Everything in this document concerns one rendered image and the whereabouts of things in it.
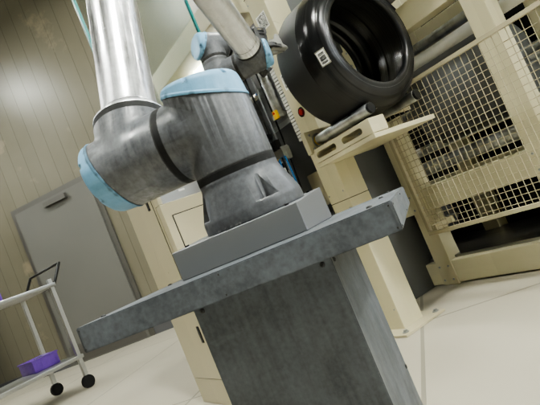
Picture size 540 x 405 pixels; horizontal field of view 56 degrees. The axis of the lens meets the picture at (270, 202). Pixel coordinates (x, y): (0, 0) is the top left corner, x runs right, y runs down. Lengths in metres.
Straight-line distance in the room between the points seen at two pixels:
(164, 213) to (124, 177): 1.24
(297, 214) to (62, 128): 6.30
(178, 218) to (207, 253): 1.33
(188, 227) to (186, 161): 1.30
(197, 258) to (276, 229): 0.15
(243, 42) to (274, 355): 1.04
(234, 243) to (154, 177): 0.20
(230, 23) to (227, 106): 0.70
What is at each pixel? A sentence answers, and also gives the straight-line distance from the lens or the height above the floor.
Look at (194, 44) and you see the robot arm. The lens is 1.80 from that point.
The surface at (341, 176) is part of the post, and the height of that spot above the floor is 0.72.
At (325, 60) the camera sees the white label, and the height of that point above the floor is 1.11.
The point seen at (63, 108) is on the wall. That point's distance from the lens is 7.02.
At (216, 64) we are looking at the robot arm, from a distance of 1.74.
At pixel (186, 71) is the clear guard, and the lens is 2.51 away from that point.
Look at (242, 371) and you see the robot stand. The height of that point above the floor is 0.43.
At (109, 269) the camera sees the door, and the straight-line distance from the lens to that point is 6.67.
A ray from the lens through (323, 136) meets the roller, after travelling 2.15.
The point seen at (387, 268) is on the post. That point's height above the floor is 0.27.
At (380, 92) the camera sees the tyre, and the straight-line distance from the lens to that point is 2.03.
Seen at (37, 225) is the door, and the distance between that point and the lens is 7.23.
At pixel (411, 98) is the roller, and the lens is 2.18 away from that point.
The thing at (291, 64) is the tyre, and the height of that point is 1.18.
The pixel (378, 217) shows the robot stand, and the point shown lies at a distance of 0.64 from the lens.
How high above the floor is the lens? 0.62
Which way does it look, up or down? 3 degrees up
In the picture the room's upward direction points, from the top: 23 degrees counter-clockwise
